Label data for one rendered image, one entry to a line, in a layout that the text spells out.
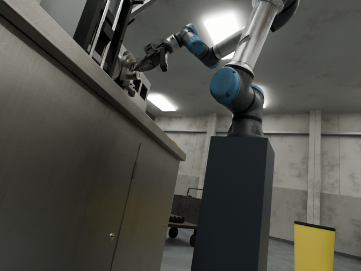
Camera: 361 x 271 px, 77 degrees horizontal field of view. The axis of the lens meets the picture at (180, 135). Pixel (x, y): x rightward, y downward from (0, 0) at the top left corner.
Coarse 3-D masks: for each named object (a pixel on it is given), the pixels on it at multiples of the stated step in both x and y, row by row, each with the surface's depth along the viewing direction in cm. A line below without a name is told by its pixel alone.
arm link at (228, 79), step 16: (256, 0) 81; (272, 0) 78; (288, 0) 83; (256, 16) 79; (272, 16) 80; (256, 32) 78; (240, 48) 79; (256, 48) 79; (240, 64) 77; (224, 80) 76; (240, 80) 75; (224, 96) 76; (240, 96) 77
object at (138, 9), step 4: (148, 0) 150; (152, 0) 150; (156, 0) 152; (144, 4) 150; (148, 4) 152; (152, 4) 153; (136, 8) 151; (140, 8) 151; (144, 8) 152; (132, 12) 151; (136, 12) 152; (132, 16) 153; (136, 16) 153; (132, 20) 153; (128, 24) 153
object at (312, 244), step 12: (300, 228) 253; (312, 228) 244; (324, 228) 241; (300, 240) 250; (312, 240) 241; (324, 240) 238; (300, 252) 247; (312, 252) 238; (324, 252) 236; (300, 264) 244; (312, 264) 236; (324, 264) 233
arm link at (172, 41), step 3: (171, 36) 112; (168, 39) 111; (171, 39) 111; (174, 39) 111; (168, 42) 111; (171, 42) 111; (174, 42) 111; (177, 42) 111; (171, 45) 111; (174, 45) 111; (177, 45) 112; (171, 48) 112; (174, 48) 112; (177, 48) 113; (174, 51) 114
